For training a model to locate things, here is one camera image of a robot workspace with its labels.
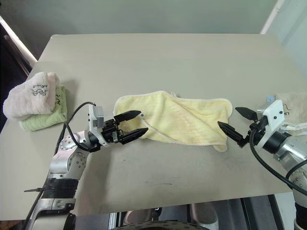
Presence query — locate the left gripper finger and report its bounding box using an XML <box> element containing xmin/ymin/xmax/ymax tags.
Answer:
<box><xmin>113</xmin><ymin>110</ymin><xmax>142</xmax><ymax>124</ymax></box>
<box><xmin>119</xmin><ymin>127</ymin><xmax>149</xmax><ymax>145</ymax></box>

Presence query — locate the pink folded towel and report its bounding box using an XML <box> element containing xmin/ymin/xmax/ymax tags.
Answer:
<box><xmin>2</xmin><ymin>72</ymin><xmax>60</xmax><ymax>118</ymax></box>

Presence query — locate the white door frame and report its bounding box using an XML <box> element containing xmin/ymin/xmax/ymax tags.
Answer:
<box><xmin>260</xmin><ymin>0</ymin><xmax>288</xmax><ymax>34</ymax></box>

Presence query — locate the tan rounded shape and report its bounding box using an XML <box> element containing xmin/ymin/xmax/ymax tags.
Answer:
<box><xmin>191</xmin><ymin>202</ymin><xmax>219</xmax><ymax>229</ymax></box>
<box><xmin>124</xmin><ymin>207</ymin><xmax>162</xmax><ymax>226</ymax></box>

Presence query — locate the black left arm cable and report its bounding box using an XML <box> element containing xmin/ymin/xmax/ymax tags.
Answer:
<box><xmin>24</xmin><ymin>102</ymin><xmax>98</xmax><ymax>228</ymax></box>

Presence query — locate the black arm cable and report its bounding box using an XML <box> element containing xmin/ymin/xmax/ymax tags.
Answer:
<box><xmin>248</xmin><ymin>121</ymin><xmax>307</xmax><ymax>196</ymax></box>
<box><xmin>24</xmin><ymin>102</ymin><xmax>98</xmax><ymax>228</ymax></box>

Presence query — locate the black patterned round shape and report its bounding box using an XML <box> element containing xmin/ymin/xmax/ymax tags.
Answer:
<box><xmin>112</xmin><ymin>220</ymin><xmax>204</xmax><ymax>230</ymax></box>

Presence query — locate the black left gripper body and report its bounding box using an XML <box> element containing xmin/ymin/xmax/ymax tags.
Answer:
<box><xmin>101</xmin><ymin>118</ymin><xmax>124</xmax><ymax>145</ymax></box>

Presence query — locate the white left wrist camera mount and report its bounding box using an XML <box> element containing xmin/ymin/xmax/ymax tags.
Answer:
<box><xmin>87</xmin><ymin>103</ymin><xmax>108</xmax><ymax>147</ymax></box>

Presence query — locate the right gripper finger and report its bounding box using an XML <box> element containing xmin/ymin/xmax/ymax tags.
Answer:
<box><xmin>217</xmin><ymin>121</ymin><xmax>251</xmax><ymax>148</ymax></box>
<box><xmin>235</xmin><ymin>106</ymin><xmax>259</xmax><ymax>121</ymax></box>

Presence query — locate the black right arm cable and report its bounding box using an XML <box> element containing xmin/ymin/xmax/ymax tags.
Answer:
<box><xmin>248</xmin><ymin>121</ymin><xmax>307</xmax><ymax>196</ymax></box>

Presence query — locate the green folded towel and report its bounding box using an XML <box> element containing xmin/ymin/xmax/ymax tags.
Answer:
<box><xmin>19</xmin><ymin>85</ymin><xmax>68</xmax><ymax>132</ymax></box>

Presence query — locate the beige folded towel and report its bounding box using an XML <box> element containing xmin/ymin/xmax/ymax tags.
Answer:
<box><xmin>274</xmin><ymin>92</ymin><xmax>307</xmax><ymax>136</ymax></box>

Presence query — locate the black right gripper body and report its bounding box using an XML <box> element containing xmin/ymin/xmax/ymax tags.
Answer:
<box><xmin>248</xmin><ymin>115</ymin><xmax>270</xmax><ymax>140</ymax></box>

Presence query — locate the dark table frame bar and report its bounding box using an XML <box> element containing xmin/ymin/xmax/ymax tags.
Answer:
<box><xmin>241</xmin><ymin>195</ymin><xmax>285</xmax><ymax>230</ymax></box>

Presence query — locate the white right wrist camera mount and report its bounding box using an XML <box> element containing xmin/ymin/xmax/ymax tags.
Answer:
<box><xmin>254</xmin><ymin>99</ymin><xmax>285</xmax><ymax>148</ymax></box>

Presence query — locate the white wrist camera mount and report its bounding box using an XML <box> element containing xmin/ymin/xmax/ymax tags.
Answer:
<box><xmin>87</xmin><ymin>103</ymin><xmax>108</xmax><ymax>147</ymax></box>
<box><xmin>254</xmin><ymin>99</ymin><xmax>285</xmax><ymax>148</ymax></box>

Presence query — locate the yellow towel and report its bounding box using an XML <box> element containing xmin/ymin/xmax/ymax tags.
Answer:
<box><xmin>112</xmin><ymin>90</ymin><xmax>234</xmax><ymax>153</ymax></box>

